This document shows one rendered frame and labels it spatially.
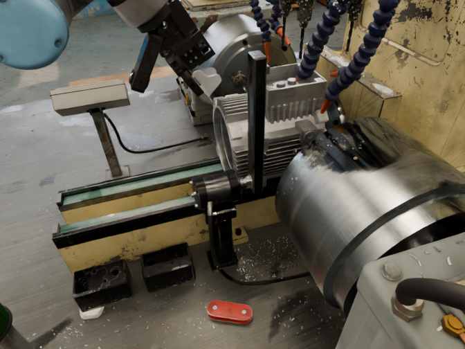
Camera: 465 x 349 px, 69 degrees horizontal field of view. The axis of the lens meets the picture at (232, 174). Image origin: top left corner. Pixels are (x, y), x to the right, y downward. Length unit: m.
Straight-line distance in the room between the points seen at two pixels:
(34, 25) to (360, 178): 0.42
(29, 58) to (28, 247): 0.56
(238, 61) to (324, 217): 0.54
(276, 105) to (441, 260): 0.41
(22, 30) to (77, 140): 0.81
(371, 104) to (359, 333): 0.41
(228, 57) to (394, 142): 0.51
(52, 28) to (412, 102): 0.64
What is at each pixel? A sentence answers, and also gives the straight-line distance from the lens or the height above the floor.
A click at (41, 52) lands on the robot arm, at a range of 0.48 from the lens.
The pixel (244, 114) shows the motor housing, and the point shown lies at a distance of 0.66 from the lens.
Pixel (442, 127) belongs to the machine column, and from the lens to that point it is 0.75.
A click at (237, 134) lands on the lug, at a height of 1.08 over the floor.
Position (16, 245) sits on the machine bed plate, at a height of 0.80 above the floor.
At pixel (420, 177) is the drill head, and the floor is 1.16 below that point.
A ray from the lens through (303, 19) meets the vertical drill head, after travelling 0.62.
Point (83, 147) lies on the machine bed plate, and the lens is 1.21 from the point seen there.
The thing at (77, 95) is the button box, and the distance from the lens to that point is 0.89.
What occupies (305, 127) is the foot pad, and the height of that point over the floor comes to 1.08.
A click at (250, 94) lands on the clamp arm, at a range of 0.52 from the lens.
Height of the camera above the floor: 1.43
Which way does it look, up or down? 40 degrees down
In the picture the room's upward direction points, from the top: 2 degrees counter-clockwise
